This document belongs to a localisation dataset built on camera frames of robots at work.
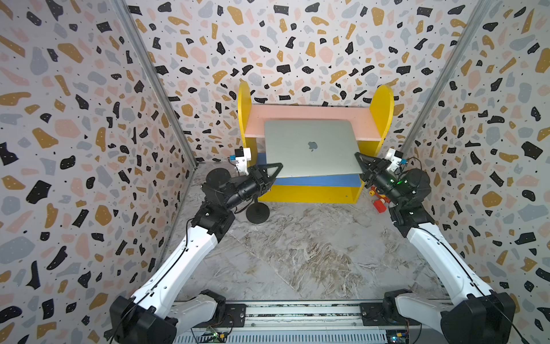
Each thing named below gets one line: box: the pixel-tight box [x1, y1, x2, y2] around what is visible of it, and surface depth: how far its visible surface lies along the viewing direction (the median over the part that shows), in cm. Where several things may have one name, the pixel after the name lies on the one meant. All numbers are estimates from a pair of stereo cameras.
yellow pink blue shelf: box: [237, 80, 395, 149], surface depth 79 cm
